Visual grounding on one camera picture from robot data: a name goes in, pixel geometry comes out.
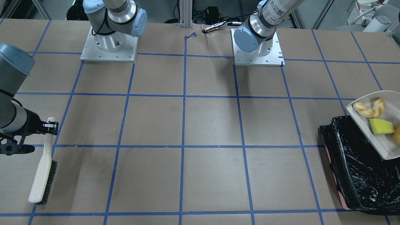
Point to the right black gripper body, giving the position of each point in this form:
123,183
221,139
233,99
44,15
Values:
33,123

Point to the beige hand brush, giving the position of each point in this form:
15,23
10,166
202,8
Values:
46,168

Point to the yellow sponge block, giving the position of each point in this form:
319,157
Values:
381,126

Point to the croissant bread piece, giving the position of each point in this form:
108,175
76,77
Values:
376,110

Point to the yellow potato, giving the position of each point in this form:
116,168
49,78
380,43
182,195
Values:
396,135

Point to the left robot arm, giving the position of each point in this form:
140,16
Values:
261,25

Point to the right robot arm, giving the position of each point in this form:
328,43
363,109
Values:
111,21

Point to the black lined trash bin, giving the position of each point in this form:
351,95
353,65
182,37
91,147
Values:
367,182

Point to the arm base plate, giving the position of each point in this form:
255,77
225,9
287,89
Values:
267,54
117,47

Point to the aluminium frame post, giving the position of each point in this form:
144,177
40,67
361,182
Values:
186,13

